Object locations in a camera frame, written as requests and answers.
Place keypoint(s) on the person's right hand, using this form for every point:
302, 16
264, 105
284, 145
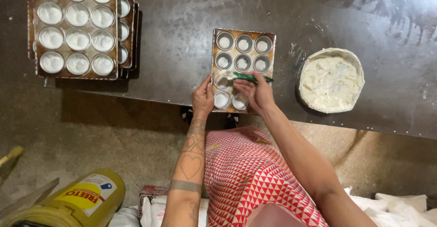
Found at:
258, 95

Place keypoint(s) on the person's left hand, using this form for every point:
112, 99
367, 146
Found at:
202, 99

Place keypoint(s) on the greased muffin tray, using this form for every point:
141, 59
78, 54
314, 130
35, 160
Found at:
243, 54

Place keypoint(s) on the black sandal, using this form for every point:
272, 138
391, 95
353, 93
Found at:
186, 115
232, 120

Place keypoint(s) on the white bowl of shortening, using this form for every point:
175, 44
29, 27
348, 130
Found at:
330, 82

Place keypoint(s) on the red white patterned apron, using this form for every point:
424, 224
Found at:
245, 175

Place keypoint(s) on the stack of muffin trays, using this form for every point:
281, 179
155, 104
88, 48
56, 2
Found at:
125, 32

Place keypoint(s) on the red crate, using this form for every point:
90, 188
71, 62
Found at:
150, 191

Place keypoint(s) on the pink garment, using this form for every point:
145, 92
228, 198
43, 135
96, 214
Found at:
273, 216

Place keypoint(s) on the heap of white sacks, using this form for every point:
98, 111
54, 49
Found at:
396, 210
153, 213

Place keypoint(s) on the filled muffin tray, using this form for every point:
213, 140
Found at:
76, 32

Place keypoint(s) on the yellow oil can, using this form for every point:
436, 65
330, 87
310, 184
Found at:
82, 199

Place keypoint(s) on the grey metal blade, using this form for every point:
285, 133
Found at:
30, 198

